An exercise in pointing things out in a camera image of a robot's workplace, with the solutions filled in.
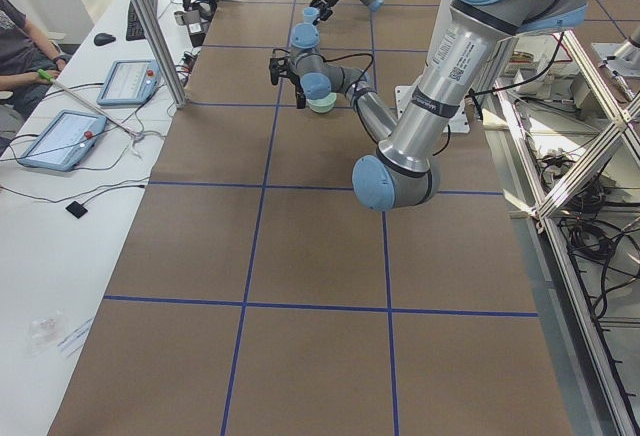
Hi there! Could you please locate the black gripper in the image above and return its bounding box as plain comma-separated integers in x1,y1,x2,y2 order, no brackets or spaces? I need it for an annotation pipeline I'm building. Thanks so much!
310,0,339,21
289,70,306,109

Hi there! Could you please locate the blue plastic cup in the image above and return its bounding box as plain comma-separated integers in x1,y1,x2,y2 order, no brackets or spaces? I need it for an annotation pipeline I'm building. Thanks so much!
303,6,320,25

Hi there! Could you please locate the green ceramic bowl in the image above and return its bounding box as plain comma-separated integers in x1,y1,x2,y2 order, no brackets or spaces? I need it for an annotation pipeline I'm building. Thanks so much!
306,93,337,114

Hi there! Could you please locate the far blue teach pendant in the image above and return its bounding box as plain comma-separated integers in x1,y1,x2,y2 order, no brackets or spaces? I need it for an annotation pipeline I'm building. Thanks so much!
96,60,160,107

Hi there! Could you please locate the blue teach pendant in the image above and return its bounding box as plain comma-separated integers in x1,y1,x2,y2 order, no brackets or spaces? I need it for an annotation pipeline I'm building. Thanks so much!
96,60,160,107
18,110,107,172

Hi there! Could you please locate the black keyboard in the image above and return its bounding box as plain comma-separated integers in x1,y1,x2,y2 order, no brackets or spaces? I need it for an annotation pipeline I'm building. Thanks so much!
125,0,158,41

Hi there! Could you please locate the black computer mouse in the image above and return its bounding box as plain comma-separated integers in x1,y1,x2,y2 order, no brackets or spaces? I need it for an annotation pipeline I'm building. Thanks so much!
93,33,117,47

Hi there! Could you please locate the near blue teach pendant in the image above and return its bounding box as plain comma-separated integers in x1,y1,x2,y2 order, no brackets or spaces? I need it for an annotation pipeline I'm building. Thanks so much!
18,110,107,172

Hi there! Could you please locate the small black square pad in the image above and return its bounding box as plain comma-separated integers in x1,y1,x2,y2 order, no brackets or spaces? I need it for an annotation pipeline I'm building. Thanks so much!
65,201,88,219

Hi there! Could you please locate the metal reacher stick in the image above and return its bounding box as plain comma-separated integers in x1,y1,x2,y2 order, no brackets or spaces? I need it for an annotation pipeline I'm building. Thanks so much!
37,69,152,143

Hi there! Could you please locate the seated person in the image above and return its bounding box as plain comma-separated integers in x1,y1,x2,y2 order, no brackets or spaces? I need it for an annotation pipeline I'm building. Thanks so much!
1,0,71,118

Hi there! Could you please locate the clear plastic bag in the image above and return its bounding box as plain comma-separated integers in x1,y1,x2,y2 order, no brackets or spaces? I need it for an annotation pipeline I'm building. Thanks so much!
26,310,67,356

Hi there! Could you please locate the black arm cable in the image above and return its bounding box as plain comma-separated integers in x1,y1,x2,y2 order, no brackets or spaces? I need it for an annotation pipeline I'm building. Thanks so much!
319,52,376,87

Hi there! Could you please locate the aluminium frame post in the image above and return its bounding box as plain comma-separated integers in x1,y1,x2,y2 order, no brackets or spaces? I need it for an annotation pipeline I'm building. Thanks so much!
130,0,186,109

